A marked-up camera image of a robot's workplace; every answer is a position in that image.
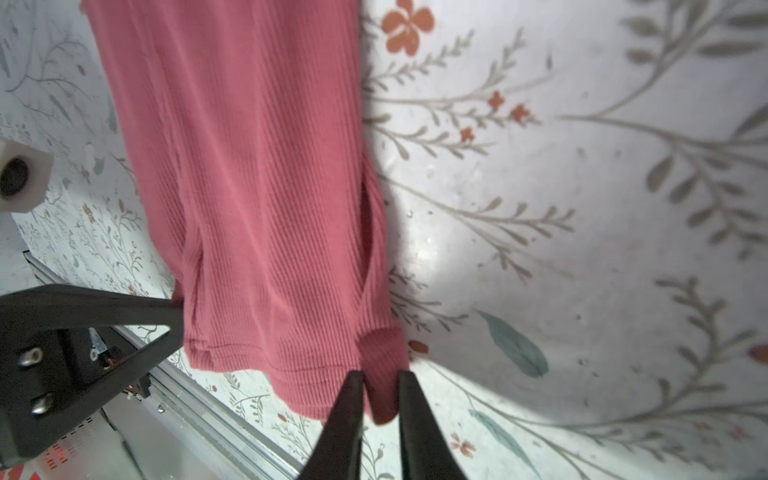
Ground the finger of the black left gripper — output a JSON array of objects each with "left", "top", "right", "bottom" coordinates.
[{"left": 1, "top": 284, "right": 184, "bottom": 468}]

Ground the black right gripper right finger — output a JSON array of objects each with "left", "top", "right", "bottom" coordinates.
[{"left": 398, "top": 370, "right": 467, "bottom": 480}]

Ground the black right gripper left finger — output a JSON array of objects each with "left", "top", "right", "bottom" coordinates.
[{"left": 297, "top": 371, "right": 364, "bottom": 480}]

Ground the pink tank top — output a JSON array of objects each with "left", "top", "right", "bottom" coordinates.
[{"left": 84, "top": 1, "right": 408, "bottom": 424}]

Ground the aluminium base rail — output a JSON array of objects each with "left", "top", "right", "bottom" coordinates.
[{"left": 2, "top": 265, "right": 300, "bottom": 479}]

